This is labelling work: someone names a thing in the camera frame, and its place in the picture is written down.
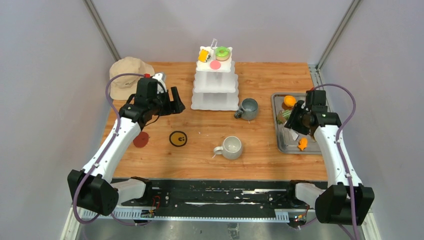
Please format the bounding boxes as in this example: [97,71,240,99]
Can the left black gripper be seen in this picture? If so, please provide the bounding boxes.
[149,86,186,117]

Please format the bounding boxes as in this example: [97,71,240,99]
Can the green white layered sandwich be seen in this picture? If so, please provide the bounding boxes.
[276,110,292,124]

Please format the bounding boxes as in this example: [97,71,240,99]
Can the metal tongs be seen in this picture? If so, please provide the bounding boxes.
[283,119,299,141]

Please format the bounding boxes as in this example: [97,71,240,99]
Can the orange cupcake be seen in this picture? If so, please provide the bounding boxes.
[283,95,297,108]

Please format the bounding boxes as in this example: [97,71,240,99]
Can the orange fish-shaped pastry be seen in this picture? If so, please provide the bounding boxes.
[297,137,308,151]

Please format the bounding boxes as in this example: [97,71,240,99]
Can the pink round macaron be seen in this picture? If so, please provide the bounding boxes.
[209,60,221,70]

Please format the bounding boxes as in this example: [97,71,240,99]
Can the yellow cake slice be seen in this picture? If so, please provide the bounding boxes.
[198,49,211,63]

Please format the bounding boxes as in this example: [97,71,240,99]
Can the green frosted donut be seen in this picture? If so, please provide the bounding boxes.
[214,46,232,62]

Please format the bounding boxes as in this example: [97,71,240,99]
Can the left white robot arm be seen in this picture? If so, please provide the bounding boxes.
[67,76,185,216]

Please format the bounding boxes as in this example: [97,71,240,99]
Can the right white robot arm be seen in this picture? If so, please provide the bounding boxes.
[284,100,375,226]

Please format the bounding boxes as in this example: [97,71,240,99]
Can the metal serving tray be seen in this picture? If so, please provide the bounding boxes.
[271,92,322,155]

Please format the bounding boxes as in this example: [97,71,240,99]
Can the black yellow smiley coaster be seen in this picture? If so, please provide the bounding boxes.
[169,130,188,147]

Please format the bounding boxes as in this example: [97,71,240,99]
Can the white three-tier dessert stand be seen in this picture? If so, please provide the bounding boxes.
[190,38,239,111]

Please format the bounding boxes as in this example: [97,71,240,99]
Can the dark grey ceramic mug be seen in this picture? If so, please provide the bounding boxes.
[233,98,259,121]

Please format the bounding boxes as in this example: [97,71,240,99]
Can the red round coaster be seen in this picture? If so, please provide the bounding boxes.
[132,131,150,148]

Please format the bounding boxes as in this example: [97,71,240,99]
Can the beige bucket hat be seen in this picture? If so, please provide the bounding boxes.
[109,56,155,101]

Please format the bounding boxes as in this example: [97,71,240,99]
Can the white ceramic mug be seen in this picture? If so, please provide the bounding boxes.
[213,136,243,160]

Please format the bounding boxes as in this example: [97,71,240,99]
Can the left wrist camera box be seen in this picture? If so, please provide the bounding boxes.
[152,72,167,93]

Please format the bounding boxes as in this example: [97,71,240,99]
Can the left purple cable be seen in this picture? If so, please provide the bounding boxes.
[72,73,153,227]

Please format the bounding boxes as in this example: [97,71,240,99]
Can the purple cable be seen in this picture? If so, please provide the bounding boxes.
[312,83,362,240]
[72,73,153,227]

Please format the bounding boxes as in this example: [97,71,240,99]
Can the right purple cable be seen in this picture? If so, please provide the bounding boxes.
[312,83,362,240]

